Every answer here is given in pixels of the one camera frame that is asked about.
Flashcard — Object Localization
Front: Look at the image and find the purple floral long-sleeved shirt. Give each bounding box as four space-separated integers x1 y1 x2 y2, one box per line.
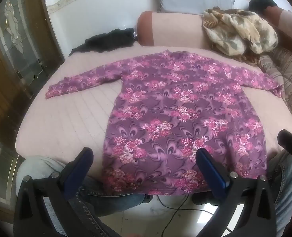
45 50 284 196

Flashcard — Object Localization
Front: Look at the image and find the wooden door with glass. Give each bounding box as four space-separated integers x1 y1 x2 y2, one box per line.
0 0 65 218

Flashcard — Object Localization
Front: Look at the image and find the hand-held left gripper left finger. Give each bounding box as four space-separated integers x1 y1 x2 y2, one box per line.
13 147 117 237

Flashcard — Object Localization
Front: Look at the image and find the bed with pink sheet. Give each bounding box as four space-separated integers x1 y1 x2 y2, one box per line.
16 41 292 178

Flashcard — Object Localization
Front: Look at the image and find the beige floral blanket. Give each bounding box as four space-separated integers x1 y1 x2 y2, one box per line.
202 8 279 63

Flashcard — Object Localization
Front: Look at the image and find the black cable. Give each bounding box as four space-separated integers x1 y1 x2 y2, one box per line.
157 195 232 237

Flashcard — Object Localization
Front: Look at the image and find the black cloth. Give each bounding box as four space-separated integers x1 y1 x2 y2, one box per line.
69 28 135 56

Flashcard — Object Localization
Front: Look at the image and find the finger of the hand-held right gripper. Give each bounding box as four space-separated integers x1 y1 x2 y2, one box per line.
277 129 292 164

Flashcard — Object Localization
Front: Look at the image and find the person's right jeans leg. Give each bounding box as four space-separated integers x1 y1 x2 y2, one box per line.
267 150 292 237

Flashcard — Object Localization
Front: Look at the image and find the pink bolster pillow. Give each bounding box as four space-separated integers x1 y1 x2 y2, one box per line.
137 11 219 50

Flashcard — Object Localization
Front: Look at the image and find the striped patterned cushion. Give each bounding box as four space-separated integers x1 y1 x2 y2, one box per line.
257 46 292 134

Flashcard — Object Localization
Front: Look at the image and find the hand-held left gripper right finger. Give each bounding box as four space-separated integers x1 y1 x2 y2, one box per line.
196 148 278 237

